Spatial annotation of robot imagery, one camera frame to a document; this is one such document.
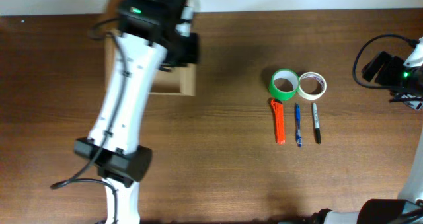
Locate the blue ballpoint pen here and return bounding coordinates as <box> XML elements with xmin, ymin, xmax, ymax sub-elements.
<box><xmin>295</xmin><ymin>103</ymin><xmax>302</xmax><ymax>147</ymax></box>

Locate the right black cable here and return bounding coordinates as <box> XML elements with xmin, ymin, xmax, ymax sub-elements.
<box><xmin>352</xmin><ymin>34</ymin><xmax>423</xmax><ymax>103</ymax></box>

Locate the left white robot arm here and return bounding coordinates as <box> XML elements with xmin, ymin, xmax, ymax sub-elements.
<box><xmin>74</xmin><ymin>0</ymin><xmax>199</xmax><ymax>223</ymax></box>

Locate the orange utility knife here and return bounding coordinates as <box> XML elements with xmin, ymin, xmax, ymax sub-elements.
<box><xmin>270</xmin><ymin>98</ymin><xmax>286</xmax><ymax>145</ymax></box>

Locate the black cable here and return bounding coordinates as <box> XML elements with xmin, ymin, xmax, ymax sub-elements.
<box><xmin>352</xmin><ymin>34</ymin><xmax>423</xmax><ymax>103</ymax></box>
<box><xmin>50</xmin><ymin>17</ymin><xmax>130</xmax><ymax>224</ymax></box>

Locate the brown cardboard box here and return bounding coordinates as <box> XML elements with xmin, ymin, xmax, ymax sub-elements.
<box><xmin>101</xmin><ymin>0</ymin><xmax>200</xmax><ymax>96</ymax></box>

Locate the white masking tape roll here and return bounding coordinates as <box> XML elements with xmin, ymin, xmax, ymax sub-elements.
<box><xmin>297</xmin><ymin>72</ymin><xmax>327</xmax><ymax>100</ymax></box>

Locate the left black cable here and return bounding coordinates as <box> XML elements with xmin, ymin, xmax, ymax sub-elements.
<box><xmin>50</xmin><ymin>17</ymin><xmax>130</xmax><ymax>224</ymax></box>

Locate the black permanent marker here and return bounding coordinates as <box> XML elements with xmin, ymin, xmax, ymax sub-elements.
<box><xmin>312</xmin><ymin>103</ymin><xmax>321</xmax><ymax>144</ymax></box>

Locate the green tape roll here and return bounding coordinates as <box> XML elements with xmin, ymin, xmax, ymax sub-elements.
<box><xmin>268</xmin><ymin>69</ymin><xmax>299</xmax><ymax>101</ymax></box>

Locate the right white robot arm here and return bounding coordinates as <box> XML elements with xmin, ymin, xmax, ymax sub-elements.
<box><xmin>303</xmin><ymin>48</ymin><xmax>422</xmax><ymax>223</ymax></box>

